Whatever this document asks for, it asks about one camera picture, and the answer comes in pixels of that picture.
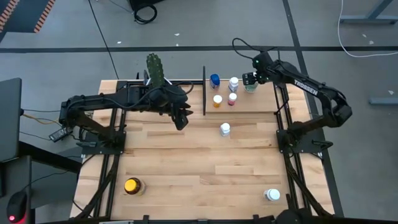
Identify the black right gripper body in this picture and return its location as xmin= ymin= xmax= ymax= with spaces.
xmin=251 ymin=50 xmax=278 ymax=85

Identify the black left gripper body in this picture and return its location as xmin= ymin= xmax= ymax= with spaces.
xmin=150 ymin=85 xmax=191 ymax=116

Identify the blue medicine bottle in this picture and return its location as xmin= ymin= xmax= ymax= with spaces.
xmin=210 ymin=73 xmax=221 ymax=91

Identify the white bottle blue label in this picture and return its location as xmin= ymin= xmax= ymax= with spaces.
xmin=219 ymin=122 xmax=231 ymax=138

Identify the amber bottle yellow cap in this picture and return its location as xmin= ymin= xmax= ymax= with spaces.
xmin=123 ymin=177 xmax=147 ymax=197

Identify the wooden shelf board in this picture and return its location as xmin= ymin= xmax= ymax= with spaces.
xmin=205 ymin=81 xmax=279 ymax=113

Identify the green cactus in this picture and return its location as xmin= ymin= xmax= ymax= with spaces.
xmin=146 ymin=52 xmax=165 ymax=90

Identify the black box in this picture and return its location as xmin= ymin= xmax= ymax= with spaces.
xmin=128 ymin=0 xmax=165 ymax=12

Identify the grey metal table leg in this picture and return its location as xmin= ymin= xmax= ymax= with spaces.
xmin=339 ymin=0 xmax=398 ymax=25

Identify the black power adapter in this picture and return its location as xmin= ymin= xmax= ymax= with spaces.
xmin=49 ymin=125 xmax=74 ymax=143

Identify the grey metal bar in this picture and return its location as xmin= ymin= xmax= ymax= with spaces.
xmin=369 ymin=97 xmax=398 ymax=106

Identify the black desk beam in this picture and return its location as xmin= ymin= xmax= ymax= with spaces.
xmin=18 ymin=140 xmax=82 ymax=174

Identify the dark grey side desk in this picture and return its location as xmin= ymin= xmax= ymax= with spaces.
xmin=0 ymin=77 xmax=34 ymax=224

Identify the hazard striped ramp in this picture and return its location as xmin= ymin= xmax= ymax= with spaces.
xmin=0 ymin=0 xmax=57 ymax=43

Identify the black computer mouse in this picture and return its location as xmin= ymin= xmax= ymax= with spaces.
xmin=6 ymin=190 xmax=29 ymax=224

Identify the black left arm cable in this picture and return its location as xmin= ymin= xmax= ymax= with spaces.
xmin=102 ymin=81 xmax=195 ymax=110

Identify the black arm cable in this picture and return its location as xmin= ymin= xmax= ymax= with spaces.
xmin=232 ymin=37 xmax=277 ymax=62
xmin=102 ymin=81 xmax=195 ymax=110

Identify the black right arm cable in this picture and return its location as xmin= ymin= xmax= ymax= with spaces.
xmin=232 ymin=37 xmax=277 ymax=62

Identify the coiled black cable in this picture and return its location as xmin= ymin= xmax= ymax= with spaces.
xmin=133 ymin=4 xmax=159 ymax=25

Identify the white floor cable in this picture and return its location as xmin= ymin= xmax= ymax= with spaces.
xmin=337 ymin=0 xmax=398 ymax=58

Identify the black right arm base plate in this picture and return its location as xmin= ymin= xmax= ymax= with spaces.
xmin=276 ymin=129 xmax=333 ymax=154

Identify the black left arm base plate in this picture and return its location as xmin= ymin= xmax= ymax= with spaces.
xmin=81 ymin=136 xmax=125 ymax=156

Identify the long black floor cable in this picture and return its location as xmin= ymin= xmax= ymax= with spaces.
xmin=88 ymin=0 xmax=120 ymax=80

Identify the black table frame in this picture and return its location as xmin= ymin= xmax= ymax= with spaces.
xmin=74 ymin=79 xmax=335 ymax=224

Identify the yellow cable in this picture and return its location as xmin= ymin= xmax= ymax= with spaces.
xmin=23 ymin=112 xmax=63 ymax=125

